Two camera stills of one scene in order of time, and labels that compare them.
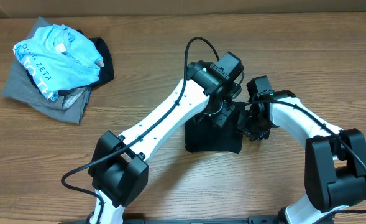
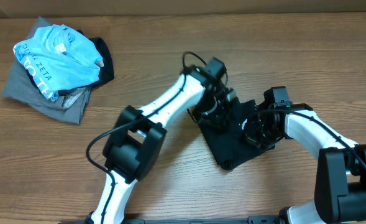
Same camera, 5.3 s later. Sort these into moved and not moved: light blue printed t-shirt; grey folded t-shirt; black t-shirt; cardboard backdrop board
Moved: black t-shirt
Not moved: cardboard backdrop board; grey folded t-shirt; light blue printed t-shirt
